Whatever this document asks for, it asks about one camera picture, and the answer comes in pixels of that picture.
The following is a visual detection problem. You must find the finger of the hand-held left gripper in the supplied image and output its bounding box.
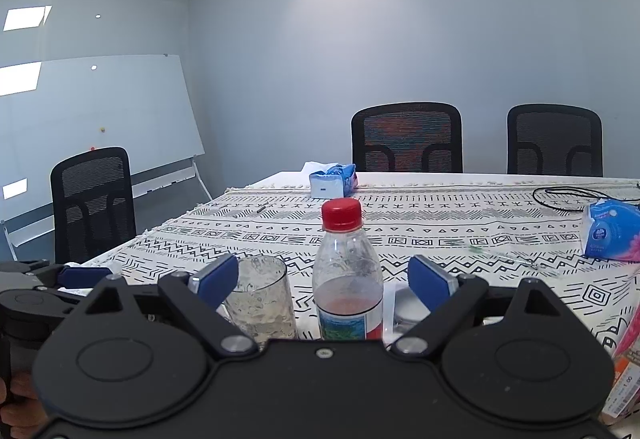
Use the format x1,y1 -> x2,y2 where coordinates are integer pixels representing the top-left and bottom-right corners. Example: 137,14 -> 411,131
30,260 -> 114,290

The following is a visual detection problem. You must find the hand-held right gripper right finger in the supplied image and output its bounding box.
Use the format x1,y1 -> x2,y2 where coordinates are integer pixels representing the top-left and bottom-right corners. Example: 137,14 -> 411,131
391,255 -> 571,357

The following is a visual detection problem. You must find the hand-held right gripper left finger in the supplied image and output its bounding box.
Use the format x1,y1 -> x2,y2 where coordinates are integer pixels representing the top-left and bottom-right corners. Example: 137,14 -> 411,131
75,254 -> 258,355

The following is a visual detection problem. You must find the clear drinking glass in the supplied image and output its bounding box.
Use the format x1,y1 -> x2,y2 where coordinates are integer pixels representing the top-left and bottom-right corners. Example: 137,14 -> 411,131
222,255 -> 300,343

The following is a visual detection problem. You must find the clear plastic bottle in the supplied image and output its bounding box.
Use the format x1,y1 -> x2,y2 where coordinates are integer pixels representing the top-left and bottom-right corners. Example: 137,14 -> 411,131
312,226 -> 385,342

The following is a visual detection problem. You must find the person's left hand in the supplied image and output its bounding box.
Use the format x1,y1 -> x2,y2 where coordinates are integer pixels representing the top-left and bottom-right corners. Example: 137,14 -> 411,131
0,371 -> 49,439

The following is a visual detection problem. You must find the small white round container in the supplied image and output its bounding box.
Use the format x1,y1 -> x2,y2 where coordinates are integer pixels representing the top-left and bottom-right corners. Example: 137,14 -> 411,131
392,283 -> 432,338

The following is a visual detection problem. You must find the patterned black white tablecloth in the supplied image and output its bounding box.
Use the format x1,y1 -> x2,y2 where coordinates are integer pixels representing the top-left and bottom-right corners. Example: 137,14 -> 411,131
82,181 -> 640,420

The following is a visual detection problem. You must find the black mesh office chair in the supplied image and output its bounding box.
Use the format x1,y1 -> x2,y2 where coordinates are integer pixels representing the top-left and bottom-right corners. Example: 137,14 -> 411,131
506,104 -> 604,177
50,146 -> 137,265
351,102 -> 464,174

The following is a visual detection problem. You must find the whiteboard on stand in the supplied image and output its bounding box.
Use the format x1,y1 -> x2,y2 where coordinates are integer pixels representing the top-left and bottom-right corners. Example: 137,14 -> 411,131
0,54 -> 214,261

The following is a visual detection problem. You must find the blue pink tissue pack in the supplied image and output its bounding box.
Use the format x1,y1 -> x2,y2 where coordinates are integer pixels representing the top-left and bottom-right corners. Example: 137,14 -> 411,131
581,199 -> 640,264

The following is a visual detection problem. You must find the pink packet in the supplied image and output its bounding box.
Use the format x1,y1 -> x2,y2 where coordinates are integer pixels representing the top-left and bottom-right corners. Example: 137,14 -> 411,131
612,264 -> 640,366

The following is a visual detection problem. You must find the orange white label card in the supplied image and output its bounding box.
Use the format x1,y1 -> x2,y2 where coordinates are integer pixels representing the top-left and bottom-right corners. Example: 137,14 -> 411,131
602,351 -> 640,421

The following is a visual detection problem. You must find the black cable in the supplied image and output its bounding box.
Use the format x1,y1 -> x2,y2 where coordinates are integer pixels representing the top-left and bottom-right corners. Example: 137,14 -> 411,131
532,185 -> 640,216

